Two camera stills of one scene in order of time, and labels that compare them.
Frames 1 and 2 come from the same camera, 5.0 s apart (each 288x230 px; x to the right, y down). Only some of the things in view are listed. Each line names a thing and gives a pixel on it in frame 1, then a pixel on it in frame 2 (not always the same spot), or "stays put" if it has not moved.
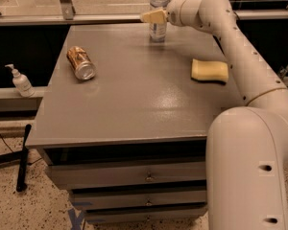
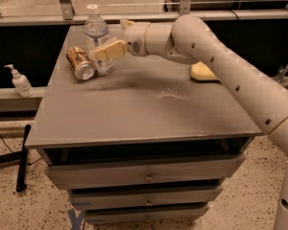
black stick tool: (23, 160) stays put
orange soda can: (82, 63) stays put
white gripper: (175, 12) → (134, 38)
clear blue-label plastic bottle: (157, 1) → (96, 32)
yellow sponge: (209, 71) stays put
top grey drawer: (86, 175) stays put
